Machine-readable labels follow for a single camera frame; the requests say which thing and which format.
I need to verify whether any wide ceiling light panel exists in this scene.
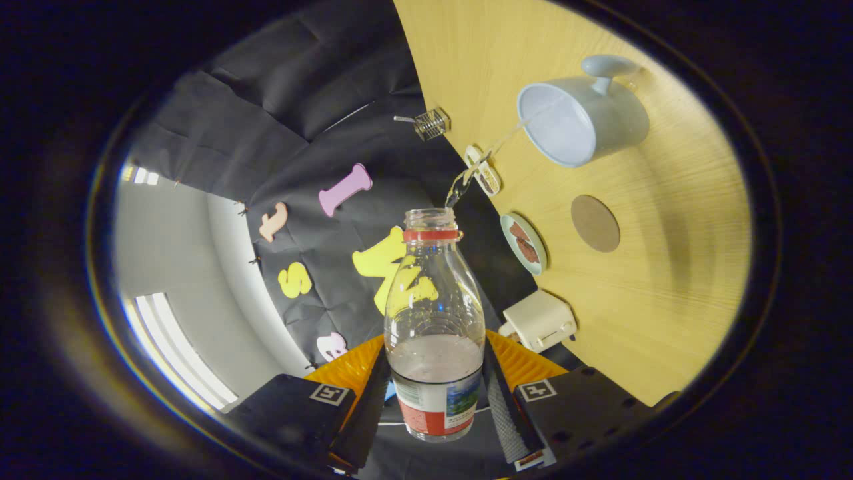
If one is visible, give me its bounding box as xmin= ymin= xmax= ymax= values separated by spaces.
xmin=123 ymin=292 xmax=239 ymax=411

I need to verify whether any wooden table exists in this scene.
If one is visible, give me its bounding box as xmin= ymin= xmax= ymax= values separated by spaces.
xmin=393 ymin=0 xmax=752 ymax=407

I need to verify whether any round brown coaster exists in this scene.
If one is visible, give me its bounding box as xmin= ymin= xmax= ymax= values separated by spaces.
xmin=571 ymin=194 xmax=621 ymax=253

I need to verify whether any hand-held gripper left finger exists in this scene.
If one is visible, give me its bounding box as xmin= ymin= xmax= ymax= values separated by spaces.
xmin=224 ymin=333 xmax=392 ymax=474

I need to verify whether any clear juice bottle red label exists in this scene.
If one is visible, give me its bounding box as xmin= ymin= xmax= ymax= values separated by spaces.
xmin=384 ymin=208 xmax=486 ymax=443

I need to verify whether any black backdrop cloth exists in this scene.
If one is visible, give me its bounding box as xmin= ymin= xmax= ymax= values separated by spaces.
xmin=130 ymin=0 xmax=587 ymax=480

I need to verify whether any pale blue cup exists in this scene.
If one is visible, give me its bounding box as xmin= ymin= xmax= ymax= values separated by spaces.
xmin=517 ymin=55 xmax=650 ymax=168

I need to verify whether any white toaster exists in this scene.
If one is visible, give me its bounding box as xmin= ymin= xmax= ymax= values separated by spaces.
xmin=498 ymin=289 xmax=578 ymax=353

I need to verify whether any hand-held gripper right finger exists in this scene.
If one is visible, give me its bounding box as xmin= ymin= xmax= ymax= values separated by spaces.
xmin=482 ymin=329 xmax=658 ymax=473

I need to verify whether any white divided condiment tray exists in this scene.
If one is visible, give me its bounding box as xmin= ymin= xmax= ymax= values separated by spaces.
xmin=464 ymin=145 xmax=502 ymax=197

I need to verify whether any pale green plate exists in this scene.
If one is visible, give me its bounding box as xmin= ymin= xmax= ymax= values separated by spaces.
xmin=500 ymin=213 xmax=548 ymax=276

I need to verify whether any small ceiling light panel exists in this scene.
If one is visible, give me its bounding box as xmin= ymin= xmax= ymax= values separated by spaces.
xmin=121 ymin=163 xmax=161 ymax=186

